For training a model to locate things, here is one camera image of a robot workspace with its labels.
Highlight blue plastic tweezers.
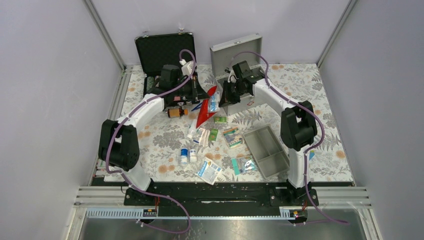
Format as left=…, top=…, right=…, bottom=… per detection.
left=191, top=102, right=203, bottom=112

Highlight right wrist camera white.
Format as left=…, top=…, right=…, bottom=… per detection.
left=225, top=67, right=238, bottom=83

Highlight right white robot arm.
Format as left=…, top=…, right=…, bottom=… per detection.
left=219, top=61, right=318, bottom=206

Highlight colourful block toy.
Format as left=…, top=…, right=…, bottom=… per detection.
left=309, top=150, right=315, bottom=160

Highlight black poker chip case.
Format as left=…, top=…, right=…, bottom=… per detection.
left=135, top=32, right=199, bottom=108

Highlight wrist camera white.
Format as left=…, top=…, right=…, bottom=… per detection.
left=179, top=59, right=196, bottom=80
left=225, top=67, right=238, bottom=83

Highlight clear bag with teal strip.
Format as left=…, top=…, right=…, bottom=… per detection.
left=231, top=155, right=257, bottom=176

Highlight blue white wipes pack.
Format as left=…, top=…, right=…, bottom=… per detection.
left=208, top=91, right=221, bottom=113

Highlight white gauze sachet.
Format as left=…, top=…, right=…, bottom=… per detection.
left=195, top=157, right=223, bottom=186

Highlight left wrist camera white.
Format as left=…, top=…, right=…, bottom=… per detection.
left=179, top=59, right=196, bottom=80

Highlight grey plastic divider tray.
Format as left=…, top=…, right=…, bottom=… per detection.
left=243, top=124, right=290, bottom=180

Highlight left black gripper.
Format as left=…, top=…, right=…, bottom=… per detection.
left=172, top=75, right=211, bottom=102

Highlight green small box lower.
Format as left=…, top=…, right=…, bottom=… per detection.
left=208, top=128, right=219, bottom=142

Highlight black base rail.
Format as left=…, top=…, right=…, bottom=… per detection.
left=123, top=182, right=319, bottom=217

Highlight green small box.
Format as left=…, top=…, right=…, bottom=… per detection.
left=213, top=116, right=228, bottom=124
left=208, top=128, right=219, bottom=142

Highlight floral table mat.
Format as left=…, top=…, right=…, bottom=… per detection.
left=102, top=63, right=355, bottom=183

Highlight small white pill bottle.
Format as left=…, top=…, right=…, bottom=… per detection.
left=188, top=149, right=198, bottom=163

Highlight white tube bottle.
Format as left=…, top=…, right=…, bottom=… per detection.
left=187, top=119, right=198, bottom=141

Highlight amber medicine bottle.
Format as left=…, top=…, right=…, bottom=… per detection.
left=167, top=108, right=189, bottom=118

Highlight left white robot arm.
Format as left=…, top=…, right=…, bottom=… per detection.
left=98, top=60, right=196, bottom=206

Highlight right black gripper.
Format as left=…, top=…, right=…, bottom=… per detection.
left=218, top=80, right=248, bottom=109

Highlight red first aid pouch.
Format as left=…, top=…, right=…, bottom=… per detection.
left=196, top=86, right=217, bottom=128

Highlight green small box upper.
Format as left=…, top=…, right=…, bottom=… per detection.
left=213, top=116, right=228, bottom=124

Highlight grey metal medicine box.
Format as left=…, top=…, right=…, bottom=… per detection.
left=210, top=33, right=283, bottom=116

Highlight white blue pill bottle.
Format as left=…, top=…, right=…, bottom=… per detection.
left=180, top=148, right=189, bottom=165

